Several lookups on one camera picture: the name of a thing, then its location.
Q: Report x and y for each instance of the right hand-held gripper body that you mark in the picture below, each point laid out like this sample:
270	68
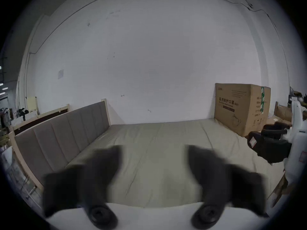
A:
297	152

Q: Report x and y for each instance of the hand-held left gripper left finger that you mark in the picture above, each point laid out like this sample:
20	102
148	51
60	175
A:
69	186

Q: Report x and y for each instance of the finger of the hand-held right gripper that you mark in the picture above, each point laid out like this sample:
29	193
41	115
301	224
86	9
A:
271	146
274	128

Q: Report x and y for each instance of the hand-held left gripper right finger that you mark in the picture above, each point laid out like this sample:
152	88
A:
239	186

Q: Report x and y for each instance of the small brown carton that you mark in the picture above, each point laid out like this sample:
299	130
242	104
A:
284	112

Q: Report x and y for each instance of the large brown cardboard carton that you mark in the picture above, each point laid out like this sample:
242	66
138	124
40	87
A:
237	106

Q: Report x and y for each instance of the grey padded headboard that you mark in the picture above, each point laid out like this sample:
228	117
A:
55	140

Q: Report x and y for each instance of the bed with beige sheet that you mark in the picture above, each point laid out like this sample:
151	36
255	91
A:
156	152

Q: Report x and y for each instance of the wooden frame with dark panel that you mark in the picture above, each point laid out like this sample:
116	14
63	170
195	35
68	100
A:
40	118

